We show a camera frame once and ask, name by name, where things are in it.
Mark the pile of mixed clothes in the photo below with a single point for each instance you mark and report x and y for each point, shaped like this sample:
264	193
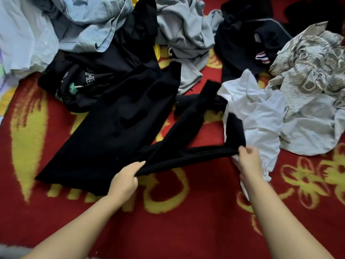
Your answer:
302	94

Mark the black pants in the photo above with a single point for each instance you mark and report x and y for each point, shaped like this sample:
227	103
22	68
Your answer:
118	126

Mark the red bedsheet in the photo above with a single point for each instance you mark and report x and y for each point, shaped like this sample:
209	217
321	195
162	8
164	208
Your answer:
205	223

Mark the person's left forearm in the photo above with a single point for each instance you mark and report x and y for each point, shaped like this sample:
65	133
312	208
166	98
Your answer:
75	229

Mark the white bed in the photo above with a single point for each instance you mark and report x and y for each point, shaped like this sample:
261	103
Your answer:
11	250

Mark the person's right hand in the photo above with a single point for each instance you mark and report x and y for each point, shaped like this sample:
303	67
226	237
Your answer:
250	164

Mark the person's right forearm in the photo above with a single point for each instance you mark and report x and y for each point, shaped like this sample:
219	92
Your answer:
285	223

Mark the person's left hand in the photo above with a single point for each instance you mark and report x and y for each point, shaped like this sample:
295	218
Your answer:
125	183

